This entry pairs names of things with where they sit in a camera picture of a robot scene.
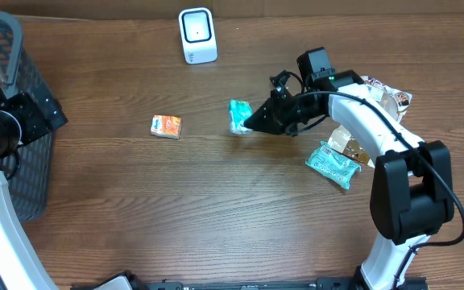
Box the teal tissue pack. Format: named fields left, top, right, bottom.
left=229, top=99, right=253, bottom=135

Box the teal packet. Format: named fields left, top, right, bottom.
left=305, top=141, right=361, bottom=190

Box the orange snack packet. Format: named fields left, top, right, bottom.
left=150, top=115, right=182, bottom=139

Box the brown white snack bag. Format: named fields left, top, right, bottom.
left=327, top=76, right=412, bottom=168

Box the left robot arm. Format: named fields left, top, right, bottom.
left=0, top=80, right=68, bottom=289

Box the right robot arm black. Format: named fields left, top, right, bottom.
left=244, top=48, right=455, bottom=289

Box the white barcode scanner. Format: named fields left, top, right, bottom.
left=178, top=7, right=218, bottom=64

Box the grey plastic shopping basket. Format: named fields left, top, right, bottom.
left=0, top=11, right=66, bottom=222

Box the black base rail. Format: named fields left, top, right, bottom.
left=70, top=275, right=430, bottom=290

